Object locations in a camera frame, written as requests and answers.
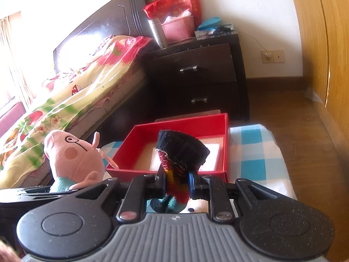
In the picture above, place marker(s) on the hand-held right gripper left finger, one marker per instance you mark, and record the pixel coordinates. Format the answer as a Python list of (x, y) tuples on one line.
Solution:
[(161, 178)]

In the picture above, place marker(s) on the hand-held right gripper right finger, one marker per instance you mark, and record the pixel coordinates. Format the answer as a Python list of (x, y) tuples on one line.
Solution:
[(192, 182)]

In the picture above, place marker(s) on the black red striped sock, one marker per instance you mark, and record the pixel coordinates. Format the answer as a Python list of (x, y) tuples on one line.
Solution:
[(178, 150)]

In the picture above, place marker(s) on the red cardboard box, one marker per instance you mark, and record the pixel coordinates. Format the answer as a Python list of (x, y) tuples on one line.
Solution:
[(128, 173)]

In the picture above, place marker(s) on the pink pig plush toy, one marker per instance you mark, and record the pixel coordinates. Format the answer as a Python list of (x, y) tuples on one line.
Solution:
[(71, 152)]

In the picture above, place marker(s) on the blue white checkered cloth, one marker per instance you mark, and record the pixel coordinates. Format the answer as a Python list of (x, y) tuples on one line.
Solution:
[(250, 152)]

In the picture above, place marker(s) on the pink bench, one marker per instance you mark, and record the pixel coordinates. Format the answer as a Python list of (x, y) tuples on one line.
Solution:
[(11, 118)]

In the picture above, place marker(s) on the small nightstand drawer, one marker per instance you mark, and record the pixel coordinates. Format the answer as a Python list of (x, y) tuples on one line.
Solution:
[(218, 95)]

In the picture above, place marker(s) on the mattress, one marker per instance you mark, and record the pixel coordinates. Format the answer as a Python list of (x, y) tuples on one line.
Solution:
[(120, 92)]

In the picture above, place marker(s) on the floral quilt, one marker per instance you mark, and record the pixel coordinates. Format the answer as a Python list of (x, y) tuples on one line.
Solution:
[(68, 95)]

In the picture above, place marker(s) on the dark wooden nightstand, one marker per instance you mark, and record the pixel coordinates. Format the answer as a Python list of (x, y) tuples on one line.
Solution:
[(240, 73)]

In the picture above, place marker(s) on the large nightstand drawer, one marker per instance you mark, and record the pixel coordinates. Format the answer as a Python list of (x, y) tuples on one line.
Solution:
[(207, 60)]

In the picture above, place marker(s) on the light curtain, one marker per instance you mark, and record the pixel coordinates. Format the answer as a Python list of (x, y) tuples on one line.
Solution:
[(13, 60)]

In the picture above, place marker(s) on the steel thermos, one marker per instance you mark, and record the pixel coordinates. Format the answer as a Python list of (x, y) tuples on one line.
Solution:
[(158, 34)]

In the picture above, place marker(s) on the pink plastic basket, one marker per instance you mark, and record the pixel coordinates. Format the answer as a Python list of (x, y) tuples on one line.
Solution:
[(177, 31)]

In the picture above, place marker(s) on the patterned tissue pack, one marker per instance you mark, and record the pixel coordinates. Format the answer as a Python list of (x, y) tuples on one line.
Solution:
[(204, 32)]

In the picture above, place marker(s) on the clear plastic scrap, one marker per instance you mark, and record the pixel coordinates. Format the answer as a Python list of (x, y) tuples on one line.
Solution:
[(315, 94)]

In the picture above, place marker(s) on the small black device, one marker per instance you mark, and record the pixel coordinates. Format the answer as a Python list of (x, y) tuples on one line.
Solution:
[(226, 28)]

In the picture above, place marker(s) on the blue paper packet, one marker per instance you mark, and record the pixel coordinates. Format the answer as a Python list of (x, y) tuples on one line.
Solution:
[(210, 22)]

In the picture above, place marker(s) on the dark wooden headboard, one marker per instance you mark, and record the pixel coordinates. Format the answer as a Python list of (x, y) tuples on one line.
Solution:
[(109, 13)]

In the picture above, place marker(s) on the red plastic bag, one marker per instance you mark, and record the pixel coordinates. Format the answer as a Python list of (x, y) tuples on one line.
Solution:
[(174, 2)]

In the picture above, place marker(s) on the wooden wardrobe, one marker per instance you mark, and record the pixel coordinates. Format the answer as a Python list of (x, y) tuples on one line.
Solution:
[(321, 46)]

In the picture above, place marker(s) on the wall socket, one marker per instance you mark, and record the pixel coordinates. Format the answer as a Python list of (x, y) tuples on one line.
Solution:
[(275, 56)]

